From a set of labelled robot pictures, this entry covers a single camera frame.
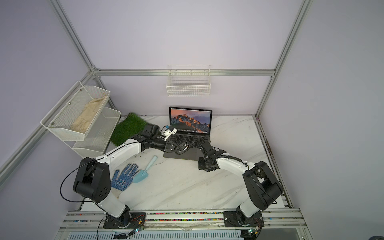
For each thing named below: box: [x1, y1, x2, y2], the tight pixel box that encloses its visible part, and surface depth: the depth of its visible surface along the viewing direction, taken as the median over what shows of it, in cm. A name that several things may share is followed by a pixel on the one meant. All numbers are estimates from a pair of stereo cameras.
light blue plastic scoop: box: [132, 155, 158, 183], surface depth 90 cm
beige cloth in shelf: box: [71, 96, 107, 134], surface depth 81 cm
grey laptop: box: [163, 107, 213, 161], surface depth 105 cm
